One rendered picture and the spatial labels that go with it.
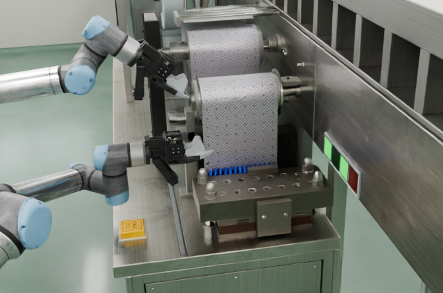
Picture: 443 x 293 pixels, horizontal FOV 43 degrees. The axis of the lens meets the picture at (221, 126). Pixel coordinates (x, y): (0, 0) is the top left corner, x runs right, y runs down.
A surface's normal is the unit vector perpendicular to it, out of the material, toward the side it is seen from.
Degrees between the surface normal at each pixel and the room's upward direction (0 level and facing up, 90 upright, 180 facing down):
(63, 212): 0
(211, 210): 90
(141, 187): 0
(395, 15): 90
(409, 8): 90
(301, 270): 90
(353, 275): 0
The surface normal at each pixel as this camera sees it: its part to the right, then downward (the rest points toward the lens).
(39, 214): 0.94, 0.07
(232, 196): -0.03, -0.92
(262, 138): 0.18, 0.39
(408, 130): -0.98, 0.10
